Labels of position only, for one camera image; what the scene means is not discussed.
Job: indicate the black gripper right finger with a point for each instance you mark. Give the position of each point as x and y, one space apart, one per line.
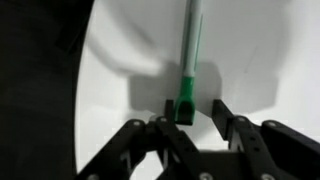
246 140

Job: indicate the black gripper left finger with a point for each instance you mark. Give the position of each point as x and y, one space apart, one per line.
173 140

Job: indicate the green capped sharpie marker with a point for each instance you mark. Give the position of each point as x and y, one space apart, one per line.
188 90

